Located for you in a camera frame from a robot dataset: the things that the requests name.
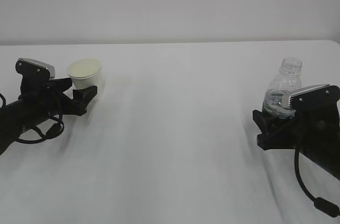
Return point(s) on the clear water bottle green label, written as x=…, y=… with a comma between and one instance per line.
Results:
x=287, y=80

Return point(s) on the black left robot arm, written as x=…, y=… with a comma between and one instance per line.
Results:
x=27, y=130

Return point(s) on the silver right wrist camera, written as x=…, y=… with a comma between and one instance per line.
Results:
x=311, y=98

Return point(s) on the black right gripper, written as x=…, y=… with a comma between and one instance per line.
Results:
x=318, y=130

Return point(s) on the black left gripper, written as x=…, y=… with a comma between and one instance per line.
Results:
x=51, y=101

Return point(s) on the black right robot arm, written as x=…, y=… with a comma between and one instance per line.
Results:
x=327, y=160

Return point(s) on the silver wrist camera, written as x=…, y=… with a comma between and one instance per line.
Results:
x=35, y=74
x=311, y=98

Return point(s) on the white paper cup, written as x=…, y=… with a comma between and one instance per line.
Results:
x=85, y=73

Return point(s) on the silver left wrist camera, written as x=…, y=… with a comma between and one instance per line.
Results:
x=35, y=74

